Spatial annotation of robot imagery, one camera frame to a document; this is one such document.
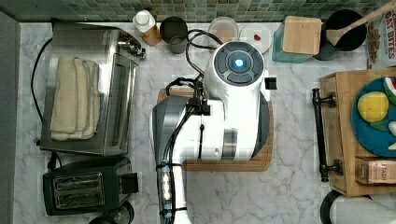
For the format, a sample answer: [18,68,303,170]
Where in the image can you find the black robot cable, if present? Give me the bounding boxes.
[185,28,224,77]

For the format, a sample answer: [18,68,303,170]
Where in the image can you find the black utensil pot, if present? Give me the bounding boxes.
[313,8,368,62]

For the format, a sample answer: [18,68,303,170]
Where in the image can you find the black two-slot toaster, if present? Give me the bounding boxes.
[43,157,138,216]

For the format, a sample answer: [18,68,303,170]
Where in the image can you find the black toaster oven cord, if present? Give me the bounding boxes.
[30,37,53,124]

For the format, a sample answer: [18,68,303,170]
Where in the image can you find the wooden spoon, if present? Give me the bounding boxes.
[326,0,396,46]

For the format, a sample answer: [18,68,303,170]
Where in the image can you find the paper towel roll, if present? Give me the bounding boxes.
[319,190,396,224]

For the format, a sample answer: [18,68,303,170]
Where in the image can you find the wooden cutting board base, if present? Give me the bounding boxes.
[150,88,274,172]

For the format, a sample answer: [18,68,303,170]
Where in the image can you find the yellow toy lemon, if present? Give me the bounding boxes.
[358,91,389,122]

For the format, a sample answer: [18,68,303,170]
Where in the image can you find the clear lidded jar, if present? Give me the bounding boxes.
[208,17,239,43]

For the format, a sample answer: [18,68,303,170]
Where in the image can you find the black drawer handle bar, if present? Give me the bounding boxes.
[312,88,343,182]

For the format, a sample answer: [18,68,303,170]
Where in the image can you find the folded beige towel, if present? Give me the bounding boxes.
[49,56,100,141]

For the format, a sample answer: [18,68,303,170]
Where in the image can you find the toy watermelon slice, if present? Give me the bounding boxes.
[384,77,396,105]

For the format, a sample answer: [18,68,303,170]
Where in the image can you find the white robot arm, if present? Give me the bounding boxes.
[149,41,270,224]

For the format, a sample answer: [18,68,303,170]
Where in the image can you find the white capped bottle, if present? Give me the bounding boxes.
[133,9,162,47]

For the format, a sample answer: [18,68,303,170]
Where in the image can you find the stainless steel toaster oven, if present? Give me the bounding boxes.
[40,22,145,156]

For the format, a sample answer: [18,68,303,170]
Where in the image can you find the oat bites cereal box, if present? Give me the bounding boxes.
[366,10,396,69]

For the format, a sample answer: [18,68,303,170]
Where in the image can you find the teal jar wooden lid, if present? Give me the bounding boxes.
[272,16,321,63]

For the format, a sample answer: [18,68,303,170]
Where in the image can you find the small cardboard box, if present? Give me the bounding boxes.
[355,158,396,185]

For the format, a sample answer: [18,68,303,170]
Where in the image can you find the dark grey cup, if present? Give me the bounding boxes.
[160,17,188,54]

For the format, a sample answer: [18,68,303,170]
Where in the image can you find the white lidded container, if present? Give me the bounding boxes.
[239,23,273,53]

